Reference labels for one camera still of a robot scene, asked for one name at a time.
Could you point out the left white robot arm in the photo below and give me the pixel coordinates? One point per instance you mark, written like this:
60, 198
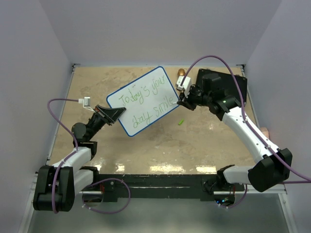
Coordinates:
58, 184

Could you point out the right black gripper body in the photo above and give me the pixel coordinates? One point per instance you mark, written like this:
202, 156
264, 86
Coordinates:
198, 98

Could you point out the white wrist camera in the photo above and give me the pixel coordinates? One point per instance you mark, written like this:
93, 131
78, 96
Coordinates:
183, 84
85, 102

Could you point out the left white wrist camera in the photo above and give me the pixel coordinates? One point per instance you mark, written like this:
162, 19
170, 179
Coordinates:
85, 102

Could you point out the black base frame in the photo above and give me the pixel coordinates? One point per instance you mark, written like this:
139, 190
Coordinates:
155, 186

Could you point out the blue framed whiteboard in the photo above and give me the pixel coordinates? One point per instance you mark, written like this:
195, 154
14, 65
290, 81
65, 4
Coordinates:
147, 99

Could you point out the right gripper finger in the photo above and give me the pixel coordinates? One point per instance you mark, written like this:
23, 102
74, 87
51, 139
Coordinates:
182, 99
187, 105

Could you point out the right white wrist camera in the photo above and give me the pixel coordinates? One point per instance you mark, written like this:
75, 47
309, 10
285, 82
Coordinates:
183, 84

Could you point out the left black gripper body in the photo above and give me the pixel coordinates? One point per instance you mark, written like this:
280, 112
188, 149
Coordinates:
98, 121

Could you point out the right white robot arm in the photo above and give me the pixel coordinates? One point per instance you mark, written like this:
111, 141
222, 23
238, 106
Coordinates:
271, 162

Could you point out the black hard case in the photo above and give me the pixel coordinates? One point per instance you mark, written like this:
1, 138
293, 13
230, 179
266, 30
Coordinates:
221, 86

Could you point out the gold microphone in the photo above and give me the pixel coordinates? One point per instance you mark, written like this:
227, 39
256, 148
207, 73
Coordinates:
181, 72

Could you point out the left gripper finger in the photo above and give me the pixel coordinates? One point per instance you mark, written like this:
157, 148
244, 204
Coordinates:
99, 108
111, 115

